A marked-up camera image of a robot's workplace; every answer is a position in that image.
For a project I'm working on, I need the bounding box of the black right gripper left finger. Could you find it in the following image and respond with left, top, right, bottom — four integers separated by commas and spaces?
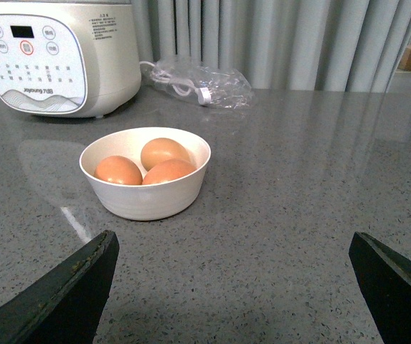
0, 231, 119, 343

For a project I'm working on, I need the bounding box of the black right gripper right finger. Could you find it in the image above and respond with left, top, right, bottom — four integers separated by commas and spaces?
349, 232, 411, 343

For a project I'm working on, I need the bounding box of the brown egg bowl left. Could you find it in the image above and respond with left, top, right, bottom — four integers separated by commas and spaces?
94, 156, 143, 185

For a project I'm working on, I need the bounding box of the brown egg bowl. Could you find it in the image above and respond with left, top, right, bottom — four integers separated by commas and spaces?
94, 156, 143, 185
142, 158, 196, 185
141, 138, 190, 171

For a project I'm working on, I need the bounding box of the brown egg bowl front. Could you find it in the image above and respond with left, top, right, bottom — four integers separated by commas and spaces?
142, 158, 196, 185

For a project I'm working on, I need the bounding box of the brown egg bowl back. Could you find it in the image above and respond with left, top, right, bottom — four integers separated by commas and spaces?
141, 138, 190, 171

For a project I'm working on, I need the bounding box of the white bowl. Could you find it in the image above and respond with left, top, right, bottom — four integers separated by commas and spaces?
79, 127, 211, 221

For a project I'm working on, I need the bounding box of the white Joyoung cooker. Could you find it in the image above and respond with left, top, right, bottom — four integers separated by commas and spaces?
0, 1, 141, 118

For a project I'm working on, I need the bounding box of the clear plastic bag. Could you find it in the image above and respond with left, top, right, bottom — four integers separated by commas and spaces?
139, 55, 255, 109

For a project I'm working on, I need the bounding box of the white power cable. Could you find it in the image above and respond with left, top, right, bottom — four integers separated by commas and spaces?
138, 60, 213, 107

